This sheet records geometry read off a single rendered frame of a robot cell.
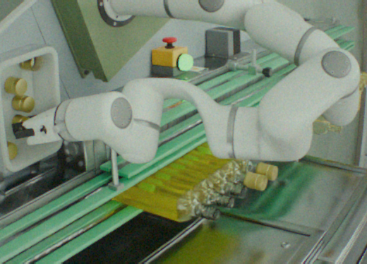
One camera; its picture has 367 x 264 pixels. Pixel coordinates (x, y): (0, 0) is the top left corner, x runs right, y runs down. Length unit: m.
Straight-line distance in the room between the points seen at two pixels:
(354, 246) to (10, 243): 0.79
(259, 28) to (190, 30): 0.67
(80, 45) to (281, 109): 0.55
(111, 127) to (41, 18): 0.39
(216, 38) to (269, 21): 0.72
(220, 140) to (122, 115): 0.16
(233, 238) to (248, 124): 0.44
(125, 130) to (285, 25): 0.33
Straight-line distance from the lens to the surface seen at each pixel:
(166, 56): 1.43
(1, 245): 0.95
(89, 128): 0.88
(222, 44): 1.65
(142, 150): 0.91
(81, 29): 1.15
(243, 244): 1.22
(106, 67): 1.20
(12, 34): 1.10
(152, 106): 0.92
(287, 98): 0.79
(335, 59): 0.82
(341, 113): 0.88
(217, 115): 0.87
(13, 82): 1.05
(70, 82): 1.24
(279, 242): 1.23
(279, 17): 0.95
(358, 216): 1.36
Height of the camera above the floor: 1.62
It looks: 32 degrees down
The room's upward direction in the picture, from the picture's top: 103 degrees clockwise
